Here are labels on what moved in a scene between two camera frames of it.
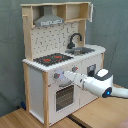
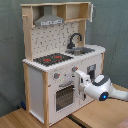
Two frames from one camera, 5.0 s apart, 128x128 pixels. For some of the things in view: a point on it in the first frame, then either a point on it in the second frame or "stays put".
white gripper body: (76, 78) -> (84, 78)
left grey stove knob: (56, 75) stays put
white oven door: (63, 100) stays put
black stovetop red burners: (53, 59) stays put
